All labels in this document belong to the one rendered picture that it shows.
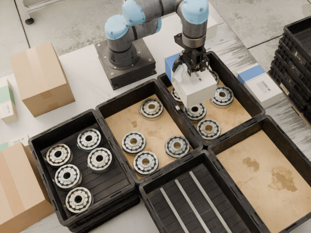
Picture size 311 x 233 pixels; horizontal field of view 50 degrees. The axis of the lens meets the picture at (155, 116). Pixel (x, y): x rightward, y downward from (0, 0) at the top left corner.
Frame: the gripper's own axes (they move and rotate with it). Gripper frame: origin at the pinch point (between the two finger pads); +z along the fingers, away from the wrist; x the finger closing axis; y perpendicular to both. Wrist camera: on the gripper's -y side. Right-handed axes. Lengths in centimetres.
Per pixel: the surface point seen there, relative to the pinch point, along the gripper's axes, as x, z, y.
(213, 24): 38, 32, -45
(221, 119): 11.5, 27.6, 10.5
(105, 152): -40.0, 24.9, 4.5
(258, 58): 97, 111, -63
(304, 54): 86, 54, -18
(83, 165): -51, 28, 5
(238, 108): 20.8, 27.6, 8.5
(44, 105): -59, 35, -37
